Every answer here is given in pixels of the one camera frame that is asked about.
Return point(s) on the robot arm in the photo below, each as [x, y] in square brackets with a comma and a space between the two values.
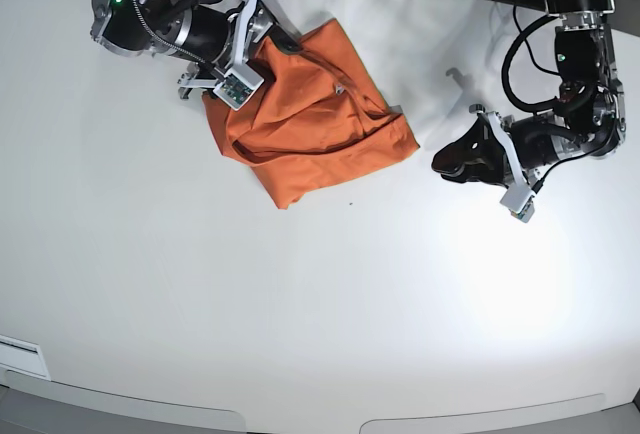
[585, 119]
[131, 28]

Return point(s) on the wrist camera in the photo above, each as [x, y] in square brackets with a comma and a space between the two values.
[239, 84]
[519, 201]

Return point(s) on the orange T-shirt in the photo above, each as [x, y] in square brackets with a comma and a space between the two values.
[317, 121]

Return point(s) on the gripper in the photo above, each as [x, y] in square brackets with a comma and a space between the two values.
[479, 157]
[211, 38]

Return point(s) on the white label sticker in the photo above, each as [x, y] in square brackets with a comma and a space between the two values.
[23, 357]

